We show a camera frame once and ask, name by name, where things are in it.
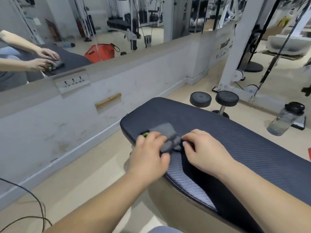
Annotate person's right hand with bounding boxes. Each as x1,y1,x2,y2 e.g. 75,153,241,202
181,129,237,179

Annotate person's left hand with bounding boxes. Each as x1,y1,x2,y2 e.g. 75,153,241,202
128,131,171,179

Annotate dark blue padded bench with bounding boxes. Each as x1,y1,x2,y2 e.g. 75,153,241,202
120,97,311,233

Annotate grey microfibre cloth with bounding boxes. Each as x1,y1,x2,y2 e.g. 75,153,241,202
140,123,183,154

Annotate person's left forearm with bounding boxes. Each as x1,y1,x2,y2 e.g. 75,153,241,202
43,172,156,233

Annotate person's right forearm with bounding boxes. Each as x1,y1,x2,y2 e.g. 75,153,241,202
218,160,311,233

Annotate person's grey trouser leg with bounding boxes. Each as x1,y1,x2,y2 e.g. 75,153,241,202
148,225,183,233

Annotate black round dumbbell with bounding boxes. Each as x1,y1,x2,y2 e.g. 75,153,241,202
189,91,212,108
211,90,240,119

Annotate clear water bottle black lid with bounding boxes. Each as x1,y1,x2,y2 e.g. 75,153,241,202
266,102,305,137

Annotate black round machine base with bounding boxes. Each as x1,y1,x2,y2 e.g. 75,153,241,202
244,61,264,72

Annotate white box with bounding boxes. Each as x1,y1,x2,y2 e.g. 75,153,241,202
266,35,311,56

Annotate white cable machine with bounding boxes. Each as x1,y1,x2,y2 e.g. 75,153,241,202
211,0,311,131

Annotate grey wall socket panel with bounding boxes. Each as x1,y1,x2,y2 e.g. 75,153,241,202
53,71,91,94

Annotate black charging cable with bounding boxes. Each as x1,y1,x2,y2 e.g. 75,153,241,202
0,177,53,233

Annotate wall mirror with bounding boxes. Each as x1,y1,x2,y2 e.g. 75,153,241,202
0,0,237,93

